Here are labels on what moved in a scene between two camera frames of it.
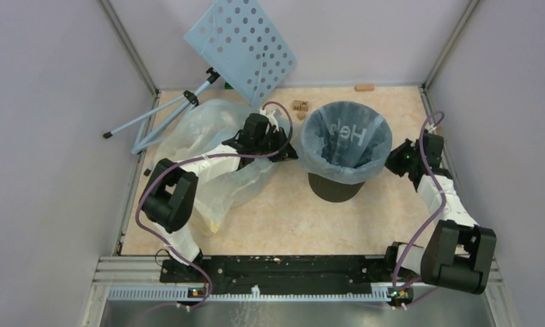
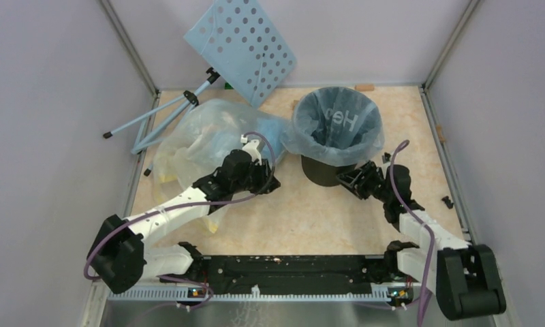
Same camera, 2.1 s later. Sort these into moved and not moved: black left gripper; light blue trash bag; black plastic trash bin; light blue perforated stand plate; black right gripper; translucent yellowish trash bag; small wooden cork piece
Moved: black plastic trash bin; light blue trash bag; black right gripper; black left gripper
Not moved: light blue perforated stand plate; translucent yellowish trash bag; small wooden cork piece
